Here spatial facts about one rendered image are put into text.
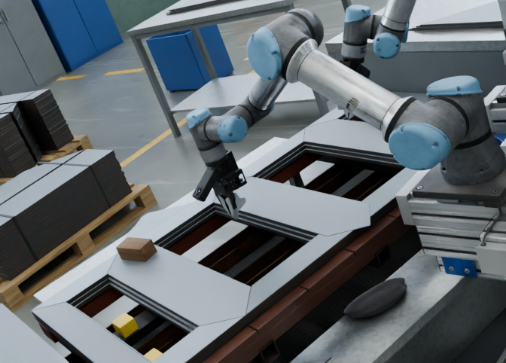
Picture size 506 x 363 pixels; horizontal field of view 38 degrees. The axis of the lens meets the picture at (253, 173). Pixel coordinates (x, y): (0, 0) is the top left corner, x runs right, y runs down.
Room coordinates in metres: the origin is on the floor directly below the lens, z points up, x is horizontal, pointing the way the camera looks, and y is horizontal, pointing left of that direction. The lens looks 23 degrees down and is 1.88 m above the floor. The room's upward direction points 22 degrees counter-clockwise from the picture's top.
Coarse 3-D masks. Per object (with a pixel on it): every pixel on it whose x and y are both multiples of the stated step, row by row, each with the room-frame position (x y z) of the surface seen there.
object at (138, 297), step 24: (312, 144) 2.51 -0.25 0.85; (264, 168) 2.46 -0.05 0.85; (240, 216) 2.19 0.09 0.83; (384, 216) 1.86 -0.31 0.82; (168, 240) 2.22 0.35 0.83; (312, 264) 1.72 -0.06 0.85; (96, 288) 2.08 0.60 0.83; (120, 288) 2.04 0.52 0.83; (288, 288) 1.67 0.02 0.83; (168, 312) 1.77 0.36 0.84; (264, 312) 1.62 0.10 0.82; (192, 360) 1.51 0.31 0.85
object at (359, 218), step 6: (360, 210) 1.89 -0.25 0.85; (366, 210) 1.87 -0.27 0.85; (354, 216) 1.87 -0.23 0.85; (360, 216) 1.85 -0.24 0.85; (366, 216) 1.84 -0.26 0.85; (348, 222) 1.85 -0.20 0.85; (354, 222) 1.83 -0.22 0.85; (360, 222) 1.82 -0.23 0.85; (336, 228) 1.84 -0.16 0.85; (342, 228) 1.83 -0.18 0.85; (348, 228) 1.81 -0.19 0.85; (354, 228) 1.80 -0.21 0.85; (330, 234) 1.82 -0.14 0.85
